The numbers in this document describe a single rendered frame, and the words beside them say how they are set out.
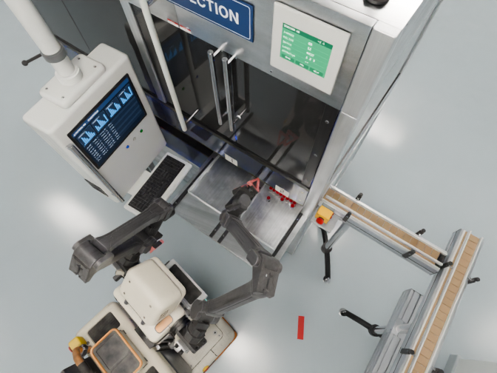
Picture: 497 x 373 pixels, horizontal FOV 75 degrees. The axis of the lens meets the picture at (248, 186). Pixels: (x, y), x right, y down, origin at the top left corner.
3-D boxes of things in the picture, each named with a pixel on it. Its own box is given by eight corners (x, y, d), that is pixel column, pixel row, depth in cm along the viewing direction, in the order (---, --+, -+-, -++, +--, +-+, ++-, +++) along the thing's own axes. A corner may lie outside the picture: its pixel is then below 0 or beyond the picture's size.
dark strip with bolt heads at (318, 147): (296, 199, 175) (326, 103, 103) (303, 203, 174) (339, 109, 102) (294, 201, 174) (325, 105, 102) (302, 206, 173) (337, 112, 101)
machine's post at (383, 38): (290, 244, 266) (384, 11, 76) (296, 249, 265) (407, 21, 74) (285, 251, 264) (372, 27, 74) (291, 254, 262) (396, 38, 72)
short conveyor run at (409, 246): (316, 209, 189) (321, 198, 175) (329, 189, 194) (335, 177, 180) (428, 277, 172) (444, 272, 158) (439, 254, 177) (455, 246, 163)
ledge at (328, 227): (322, 202, 189) (322, 200, 187) (341, 214, 186) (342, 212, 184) (309, 220, 184) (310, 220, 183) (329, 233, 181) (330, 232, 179)
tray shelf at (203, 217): (217, 149, 205) (217, 147, 203) (313, 208, 187) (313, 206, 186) (167, 207, 189) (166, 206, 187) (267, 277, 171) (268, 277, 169)
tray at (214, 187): (222, 151, 202) (222, 148, 199) (257, 172, 195) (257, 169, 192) (188, 192, 190) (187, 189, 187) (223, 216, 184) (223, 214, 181)
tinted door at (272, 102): (237, 143, 165) (230, 50, 112) (310, 186, 155) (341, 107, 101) (237, 143, 165) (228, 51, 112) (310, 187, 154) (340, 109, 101)
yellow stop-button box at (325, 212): (320, 206, 177) (323, 201, 171) (332, 214, 175) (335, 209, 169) (313, 217, 175) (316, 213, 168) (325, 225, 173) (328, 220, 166)
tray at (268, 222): (268, 179, 193) (269, 176, 190) (306, 202, 187) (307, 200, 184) (235, 223, 182) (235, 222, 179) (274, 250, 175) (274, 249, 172)
